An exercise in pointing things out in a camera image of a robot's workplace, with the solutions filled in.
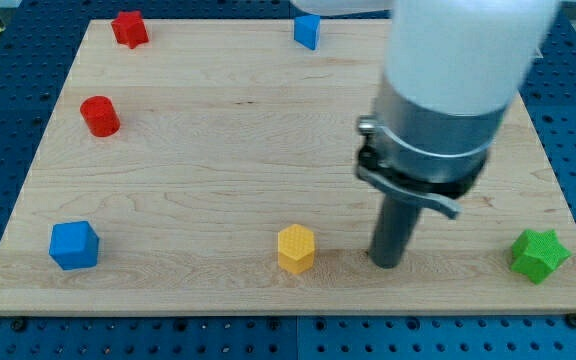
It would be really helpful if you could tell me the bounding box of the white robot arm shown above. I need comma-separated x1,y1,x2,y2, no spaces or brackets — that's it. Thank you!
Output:
292,0,560,115

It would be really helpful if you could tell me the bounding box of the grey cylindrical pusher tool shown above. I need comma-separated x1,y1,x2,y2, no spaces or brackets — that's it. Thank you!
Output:
368,196,420,269

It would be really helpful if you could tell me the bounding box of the yellow hexagon block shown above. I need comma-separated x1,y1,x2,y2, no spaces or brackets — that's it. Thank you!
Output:
277,224,316,274

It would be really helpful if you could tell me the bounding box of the wooden board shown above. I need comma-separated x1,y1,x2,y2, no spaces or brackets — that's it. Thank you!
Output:
0,20,576,317

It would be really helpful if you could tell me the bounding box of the red cylinder block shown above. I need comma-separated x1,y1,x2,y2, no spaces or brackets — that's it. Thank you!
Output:
80,95,120,137

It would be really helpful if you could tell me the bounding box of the blue triangle block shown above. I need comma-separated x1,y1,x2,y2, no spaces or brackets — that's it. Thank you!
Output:
293,15,321,50

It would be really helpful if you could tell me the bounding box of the red star block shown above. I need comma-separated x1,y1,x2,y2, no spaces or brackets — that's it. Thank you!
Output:
111,10,149,49

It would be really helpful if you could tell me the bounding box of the green star block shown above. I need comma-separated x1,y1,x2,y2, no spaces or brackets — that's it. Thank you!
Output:
510,229,572,285

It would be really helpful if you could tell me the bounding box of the blue cube block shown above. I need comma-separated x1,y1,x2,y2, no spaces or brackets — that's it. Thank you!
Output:
49,221,99,271

